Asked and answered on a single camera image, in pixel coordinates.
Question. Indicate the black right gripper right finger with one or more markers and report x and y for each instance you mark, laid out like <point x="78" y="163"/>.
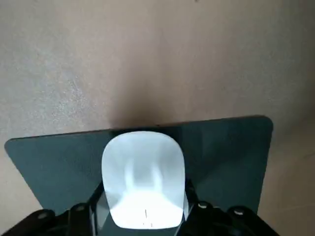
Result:
<point x="221" y="221"/>

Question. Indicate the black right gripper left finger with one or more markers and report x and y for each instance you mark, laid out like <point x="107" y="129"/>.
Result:
<point x="61" y="221"/>

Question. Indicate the white computer mouse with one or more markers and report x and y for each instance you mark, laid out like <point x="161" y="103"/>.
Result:
<point x="142" y="159"/>

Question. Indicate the black mouse pad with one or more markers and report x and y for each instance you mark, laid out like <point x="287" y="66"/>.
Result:
<point x="61" y="172"/>

